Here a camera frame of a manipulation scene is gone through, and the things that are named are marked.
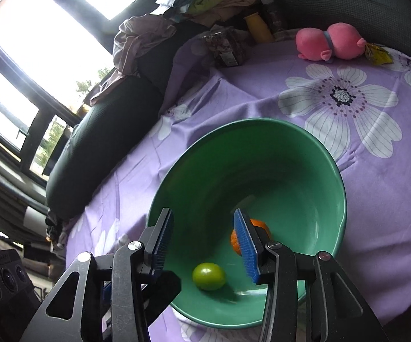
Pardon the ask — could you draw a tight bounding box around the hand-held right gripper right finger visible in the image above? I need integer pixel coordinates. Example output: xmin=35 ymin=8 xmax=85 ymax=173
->
xmin=233 ymin=208 xmax=386 ymax=342

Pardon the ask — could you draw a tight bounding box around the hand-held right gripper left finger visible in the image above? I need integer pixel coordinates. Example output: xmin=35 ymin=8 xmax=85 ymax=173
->
xmin=20 ymin=207 xmax=182 ymax=342

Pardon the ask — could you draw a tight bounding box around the orange tangerine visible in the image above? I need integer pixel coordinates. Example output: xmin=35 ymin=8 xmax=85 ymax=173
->
xmin=230 ymin=218 xmax=272 ymax=257

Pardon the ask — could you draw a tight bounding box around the green round fruit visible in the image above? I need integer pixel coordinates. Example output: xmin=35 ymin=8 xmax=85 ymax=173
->
xmin=192 ymin=262 xmax=226 ymax=291

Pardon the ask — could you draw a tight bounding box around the green bowl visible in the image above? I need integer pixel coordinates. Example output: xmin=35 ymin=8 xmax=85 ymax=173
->
xmin=148 ymin=118 xmax=346 ymax=329

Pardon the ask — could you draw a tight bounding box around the black bolster cushion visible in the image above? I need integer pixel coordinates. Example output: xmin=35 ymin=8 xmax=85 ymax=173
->
xmin=46 ymin=75 xmax=163 ymax=219

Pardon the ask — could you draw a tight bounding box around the purple floral bedsheet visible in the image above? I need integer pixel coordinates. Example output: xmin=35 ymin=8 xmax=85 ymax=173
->
xmin=63 ymin=37 xmax=411 ymax=342

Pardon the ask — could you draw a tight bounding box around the black framed window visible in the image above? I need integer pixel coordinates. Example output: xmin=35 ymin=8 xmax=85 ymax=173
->
xmin=0 ymin=0 xmax=170 ymax=180

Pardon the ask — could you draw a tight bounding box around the dark cloth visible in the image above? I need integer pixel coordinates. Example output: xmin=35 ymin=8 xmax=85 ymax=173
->
xmin=137 ymin=21 xmax=209 ymax=93

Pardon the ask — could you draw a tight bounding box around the pinkish crumpled cloth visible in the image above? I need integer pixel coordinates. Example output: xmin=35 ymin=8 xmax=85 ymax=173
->
xmin=89 ymin=16 xmax=177 ymax=105

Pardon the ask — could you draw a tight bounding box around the pink plush toy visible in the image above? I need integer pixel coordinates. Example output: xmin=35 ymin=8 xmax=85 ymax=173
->
xmin=295 ymin=22 xmax=366 ymax=61

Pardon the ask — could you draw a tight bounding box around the yellow bottle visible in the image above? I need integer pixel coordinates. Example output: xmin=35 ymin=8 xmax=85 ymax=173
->
xmin=244 ymin=12 xmax=274 ymax=43

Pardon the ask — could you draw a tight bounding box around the yellow paper tag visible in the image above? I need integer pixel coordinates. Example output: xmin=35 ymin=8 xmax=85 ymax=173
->
xmin=365 ymin=43 xmax=393 ymax=65

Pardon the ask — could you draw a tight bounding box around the dark bottle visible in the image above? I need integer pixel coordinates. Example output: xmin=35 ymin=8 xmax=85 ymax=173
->
xmin=261 ymin=0 xmax=286 ymax=32

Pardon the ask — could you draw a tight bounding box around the dark mesh chair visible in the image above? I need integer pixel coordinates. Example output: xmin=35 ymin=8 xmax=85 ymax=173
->
xmin=260 ymin=0 xmax=411 ymax=61

